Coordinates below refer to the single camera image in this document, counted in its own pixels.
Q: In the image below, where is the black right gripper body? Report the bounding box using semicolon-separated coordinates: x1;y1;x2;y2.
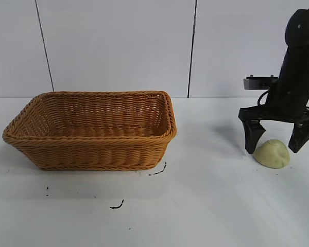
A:
238;47;309;125

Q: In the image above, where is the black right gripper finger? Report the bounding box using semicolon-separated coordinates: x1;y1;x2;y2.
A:
243;119;267;155
288;121;309;154

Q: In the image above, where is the pale yellow egg yolk pastry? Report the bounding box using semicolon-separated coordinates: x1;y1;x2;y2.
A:
254;139;291;169

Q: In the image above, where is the brown woven wicker basket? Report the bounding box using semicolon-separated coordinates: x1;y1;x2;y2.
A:
2;90;178;172

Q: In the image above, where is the black camera cable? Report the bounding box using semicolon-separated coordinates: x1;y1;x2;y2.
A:
256;89;270;106

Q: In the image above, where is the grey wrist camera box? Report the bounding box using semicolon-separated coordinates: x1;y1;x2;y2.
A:
243;75;280;91

